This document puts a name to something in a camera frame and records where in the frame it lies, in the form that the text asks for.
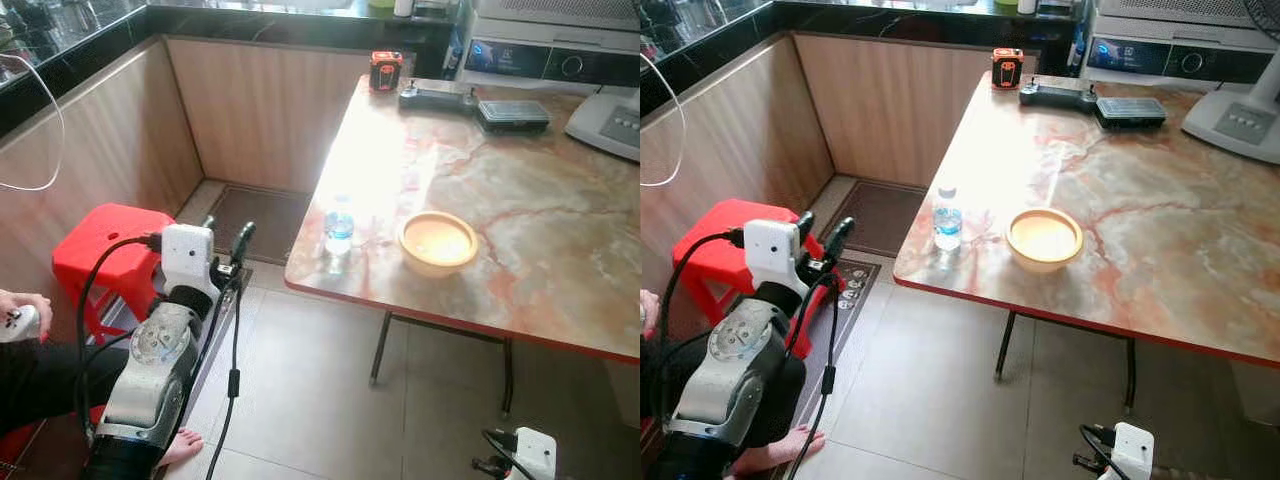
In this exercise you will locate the dark brown floor mat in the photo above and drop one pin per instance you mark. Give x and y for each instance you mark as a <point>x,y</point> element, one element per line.
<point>265,215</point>
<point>885,215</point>

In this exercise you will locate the person's hand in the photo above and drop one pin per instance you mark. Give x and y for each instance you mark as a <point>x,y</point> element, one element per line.
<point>25,300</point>
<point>648,312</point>

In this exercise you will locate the black rectangular box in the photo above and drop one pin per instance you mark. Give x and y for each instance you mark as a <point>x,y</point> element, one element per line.
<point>1130,112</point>
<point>512,116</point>

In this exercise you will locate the person's bare foot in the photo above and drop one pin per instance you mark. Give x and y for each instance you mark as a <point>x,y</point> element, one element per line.
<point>780,452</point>
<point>180,448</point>

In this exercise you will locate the grey standing fan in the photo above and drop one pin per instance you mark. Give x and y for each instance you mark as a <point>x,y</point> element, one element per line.
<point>1240,125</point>
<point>610,125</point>

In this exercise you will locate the marble top table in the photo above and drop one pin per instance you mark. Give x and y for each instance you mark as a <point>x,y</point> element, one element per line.
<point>520,220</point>
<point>1150,230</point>

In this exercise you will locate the black stone counter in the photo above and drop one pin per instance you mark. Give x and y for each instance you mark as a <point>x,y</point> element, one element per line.
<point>250,25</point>
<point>880,22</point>

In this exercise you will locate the red plastic stool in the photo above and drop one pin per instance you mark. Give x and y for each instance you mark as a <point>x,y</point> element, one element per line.
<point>715,245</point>
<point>105,245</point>

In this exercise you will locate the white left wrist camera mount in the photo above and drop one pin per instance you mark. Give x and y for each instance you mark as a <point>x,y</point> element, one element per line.
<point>186,255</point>
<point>770,250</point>

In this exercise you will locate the orange black device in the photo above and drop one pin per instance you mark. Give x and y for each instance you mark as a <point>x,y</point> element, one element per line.
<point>1007,68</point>
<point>385,72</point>

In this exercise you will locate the beige bowl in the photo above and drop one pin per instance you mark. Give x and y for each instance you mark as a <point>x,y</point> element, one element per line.
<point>1044,240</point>
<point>438,245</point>

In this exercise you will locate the white handheld controller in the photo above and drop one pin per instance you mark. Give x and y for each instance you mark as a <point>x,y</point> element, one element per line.
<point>18,325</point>

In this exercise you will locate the clear water bottle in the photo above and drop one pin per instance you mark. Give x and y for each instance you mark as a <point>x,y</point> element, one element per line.
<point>339,230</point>
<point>947,225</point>

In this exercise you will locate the white appliance black panel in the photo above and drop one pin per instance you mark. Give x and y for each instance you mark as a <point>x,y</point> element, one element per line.
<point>540,60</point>
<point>1150,55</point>

